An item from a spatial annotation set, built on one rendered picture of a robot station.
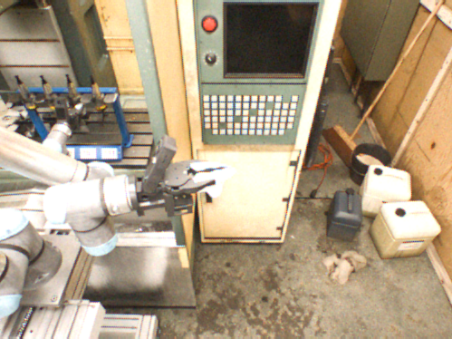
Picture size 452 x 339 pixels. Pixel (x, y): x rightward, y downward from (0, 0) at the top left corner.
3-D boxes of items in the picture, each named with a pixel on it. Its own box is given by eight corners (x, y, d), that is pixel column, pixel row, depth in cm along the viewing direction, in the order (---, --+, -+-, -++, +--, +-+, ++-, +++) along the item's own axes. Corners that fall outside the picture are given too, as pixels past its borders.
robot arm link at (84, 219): (61, 205, 66) (43, 177, 60) (114, 196, 68) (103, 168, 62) (54, 237, 61) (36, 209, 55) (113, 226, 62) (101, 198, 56)
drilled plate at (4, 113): (18, 138, 170) (14, 130, 167) (-35, 138, 170) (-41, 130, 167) (36, 112, 186) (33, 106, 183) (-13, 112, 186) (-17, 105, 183)
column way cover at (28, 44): (79, 91, 210) (48, 8, 173) (7, 91, 210) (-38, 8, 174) (81, 87, 214) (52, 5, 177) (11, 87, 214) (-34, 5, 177)
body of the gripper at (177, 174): (191, 188, 71) (136, 198, 69) (187, 158, 65) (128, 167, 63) (197, 213, 65) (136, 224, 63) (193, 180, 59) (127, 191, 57)
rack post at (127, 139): (130, 148, 171) (117, 101, 150) (120, 148, 171) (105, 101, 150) (134, 136, 178) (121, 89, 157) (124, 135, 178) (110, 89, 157)
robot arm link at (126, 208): (105, 169, 63) (101, 197, 56) (129, 166, 63) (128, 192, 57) (114, 198, 67) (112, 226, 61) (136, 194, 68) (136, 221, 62)
